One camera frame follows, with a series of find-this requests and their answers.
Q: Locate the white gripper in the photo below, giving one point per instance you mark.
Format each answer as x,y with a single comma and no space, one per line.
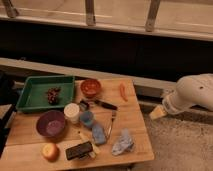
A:
168,106

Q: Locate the silver fork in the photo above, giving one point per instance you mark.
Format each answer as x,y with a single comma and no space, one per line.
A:
113,117

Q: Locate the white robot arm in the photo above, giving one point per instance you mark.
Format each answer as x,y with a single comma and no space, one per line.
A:
189,91

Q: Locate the orange bowl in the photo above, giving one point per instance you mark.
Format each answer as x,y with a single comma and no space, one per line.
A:
90,87

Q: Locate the purple bowl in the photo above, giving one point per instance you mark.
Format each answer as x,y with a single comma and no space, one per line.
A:
51,123

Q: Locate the orange carrot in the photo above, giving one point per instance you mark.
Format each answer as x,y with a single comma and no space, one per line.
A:
122,92

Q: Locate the crumpled blue white cloth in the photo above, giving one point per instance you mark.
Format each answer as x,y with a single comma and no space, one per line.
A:
123,144

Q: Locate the wooden table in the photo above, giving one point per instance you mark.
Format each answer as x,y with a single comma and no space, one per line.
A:
24,144

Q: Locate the blue sponge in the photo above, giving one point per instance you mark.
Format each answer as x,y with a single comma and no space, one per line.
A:
98,134

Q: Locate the blue cup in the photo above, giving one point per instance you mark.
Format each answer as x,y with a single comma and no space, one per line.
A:
87,119

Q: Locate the small dark can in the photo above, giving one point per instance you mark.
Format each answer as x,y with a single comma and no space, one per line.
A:
83,105

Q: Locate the wooden stick tool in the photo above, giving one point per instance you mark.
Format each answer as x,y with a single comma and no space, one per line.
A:
84,138

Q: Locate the black rectangular block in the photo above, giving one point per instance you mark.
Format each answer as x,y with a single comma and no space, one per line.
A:
78,151

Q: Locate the white cup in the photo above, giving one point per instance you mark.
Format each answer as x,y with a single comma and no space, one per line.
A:
72,112

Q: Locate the dark grape bunch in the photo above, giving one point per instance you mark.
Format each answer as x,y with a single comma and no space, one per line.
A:
53,95

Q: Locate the red yellow apple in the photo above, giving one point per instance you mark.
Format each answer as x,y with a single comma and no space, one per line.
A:
50,151

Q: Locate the green plastic tray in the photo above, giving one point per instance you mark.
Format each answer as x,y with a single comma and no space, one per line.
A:
34,96

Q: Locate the black handled knife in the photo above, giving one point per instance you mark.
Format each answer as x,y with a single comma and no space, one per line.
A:
103,104

